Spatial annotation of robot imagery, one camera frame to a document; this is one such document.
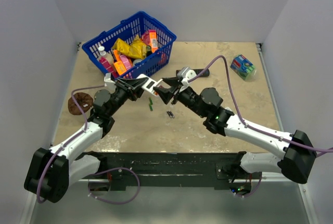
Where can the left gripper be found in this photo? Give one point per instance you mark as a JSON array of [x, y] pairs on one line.
[[130, 87]]

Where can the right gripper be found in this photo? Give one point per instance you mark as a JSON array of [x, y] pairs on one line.
[[166, 94]]

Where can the white red remote control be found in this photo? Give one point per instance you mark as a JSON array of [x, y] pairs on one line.
[[149, 84]]

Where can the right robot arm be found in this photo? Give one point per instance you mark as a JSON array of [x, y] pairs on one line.
[[291, 154]]

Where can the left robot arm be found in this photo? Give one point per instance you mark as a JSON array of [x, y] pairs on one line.
[[48, 176]]

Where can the small orange box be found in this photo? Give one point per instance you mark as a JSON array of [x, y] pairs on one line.
[[119, 67]]

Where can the left black purple battery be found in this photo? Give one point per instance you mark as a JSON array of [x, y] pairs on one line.
[[169, 114]]

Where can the yellow snack bag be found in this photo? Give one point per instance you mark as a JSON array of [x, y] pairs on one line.
[[136, 50]]

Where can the white cap bottle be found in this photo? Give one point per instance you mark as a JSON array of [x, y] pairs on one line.
[[105, 55]]

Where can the orange pink box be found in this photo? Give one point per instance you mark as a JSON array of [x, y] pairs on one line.
[[150, 39]]

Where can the brown crumpled cloth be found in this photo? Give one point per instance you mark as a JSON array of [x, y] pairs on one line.
[[84, 100]]

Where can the blue plastic shopping basket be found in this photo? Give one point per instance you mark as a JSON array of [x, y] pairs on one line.
[[127, 30]]

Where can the blue green sponge pack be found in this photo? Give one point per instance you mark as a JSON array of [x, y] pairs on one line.
[[243, 67]]

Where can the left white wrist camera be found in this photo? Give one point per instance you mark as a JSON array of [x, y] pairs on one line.
[[109, 83]]

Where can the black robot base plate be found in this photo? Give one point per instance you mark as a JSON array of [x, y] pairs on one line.
[[220, 171]]

